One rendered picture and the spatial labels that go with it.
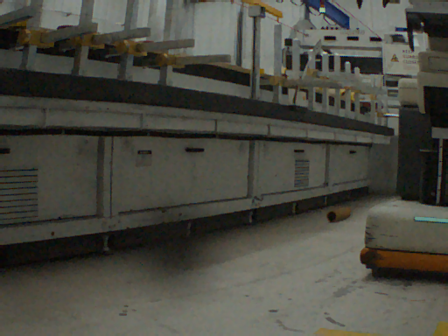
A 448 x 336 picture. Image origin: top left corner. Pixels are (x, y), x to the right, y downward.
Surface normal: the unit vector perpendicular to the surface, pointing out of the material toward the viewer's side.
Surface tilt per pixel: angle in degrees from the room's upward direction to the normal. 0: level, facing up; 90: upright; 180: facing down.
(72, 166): 90
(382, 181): 90
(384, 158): 90
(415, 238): 90
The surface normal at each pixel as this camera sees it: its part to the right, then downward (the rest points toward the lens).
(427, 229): -0.53, 0.02
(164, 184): 0.85, 0.07
